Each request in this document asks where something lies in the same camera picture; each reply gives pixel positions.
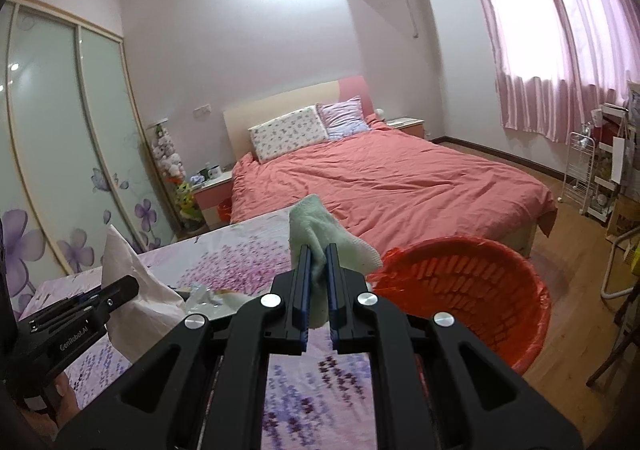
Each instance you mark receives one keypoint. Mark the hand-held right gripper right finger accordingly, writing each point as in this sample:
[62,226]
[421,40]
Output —
[331,280]

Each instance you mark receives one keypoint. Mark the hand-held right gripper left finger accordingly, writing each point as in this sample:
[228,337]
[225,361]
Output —
[305,280]

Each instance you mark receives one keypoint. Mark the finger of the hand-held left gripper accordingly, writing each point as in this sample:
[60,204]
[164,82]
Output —
[117,292]

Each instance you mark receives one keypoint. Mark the white tissue paper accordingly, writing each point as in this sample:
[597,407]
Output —
[135,280]

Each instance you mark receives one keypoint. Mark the light green sock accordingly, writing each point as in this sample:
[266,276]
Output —
[315,225]

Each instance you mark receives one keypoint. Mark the red plastic wastebasket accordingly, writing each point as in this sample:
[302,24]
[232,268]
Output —
[475,290]

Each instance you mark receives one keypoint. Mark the person's left hand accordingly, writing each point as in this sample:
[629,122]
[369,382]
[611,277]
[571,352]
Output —
[64,397]

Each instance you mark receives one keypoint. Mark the tree printed blanket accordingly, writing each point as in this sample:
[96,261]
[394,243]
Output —
[240,255]

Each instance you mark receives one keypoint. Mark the clear crumpled plastic wrapper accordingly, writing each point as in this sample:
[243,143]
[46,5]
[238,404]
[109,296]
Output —
[200,299]

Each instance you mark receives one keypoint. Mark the small red bin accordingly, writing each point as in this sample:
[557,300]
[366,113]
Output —
[225,211]

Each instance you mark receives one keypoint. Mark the coral duvet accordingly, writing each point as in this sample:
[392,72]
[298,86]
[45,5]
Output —
[400,180]

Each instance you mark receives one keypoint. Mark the pink nightstand with mugs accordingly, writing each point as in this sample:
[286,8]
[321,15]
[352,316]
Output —
[212,195]

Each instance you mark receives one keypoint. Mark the column of plush toys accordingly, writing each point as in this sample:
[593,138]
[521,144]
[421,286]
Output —
[172,165]

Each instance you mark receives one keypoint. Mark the white mug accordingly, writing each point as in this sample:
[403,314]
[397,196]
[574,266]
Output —
[215,172]

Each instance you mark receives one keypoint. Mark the white floral pillow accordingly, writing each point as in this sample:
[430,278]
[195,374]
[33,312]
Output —
[290,133]

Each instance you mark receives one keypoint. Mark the flower printed sliding wardrobe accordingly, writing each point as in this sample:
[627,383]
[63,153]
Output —
[60,155]

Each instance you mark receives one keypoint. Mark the pink striped pillow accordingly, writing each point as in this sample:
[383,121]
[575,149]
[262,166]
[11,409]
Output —
[342,118]

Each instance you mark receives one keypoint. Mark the pink nightstand with papers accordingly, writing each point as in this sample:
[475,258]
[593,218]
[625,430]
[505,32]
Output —
[407,125]

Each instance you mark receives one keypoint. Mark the dark wooden stand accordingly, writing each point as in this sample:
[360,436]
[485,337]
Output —
[617,345]

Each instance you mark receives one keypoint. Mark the white storage cart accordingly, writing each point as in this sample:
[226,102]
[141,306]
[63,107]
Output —
[607,165]

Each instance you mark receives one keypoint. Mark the pink curtain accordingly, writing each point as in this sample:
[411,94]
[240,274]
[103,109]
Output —
[540,30]

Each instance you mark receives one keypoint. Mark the white wall socket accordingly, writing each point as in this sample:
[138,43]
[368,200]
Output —
[203,110]

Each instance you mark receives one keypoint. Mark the white tube frame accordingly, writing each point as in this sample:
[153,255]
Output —
[612,275]

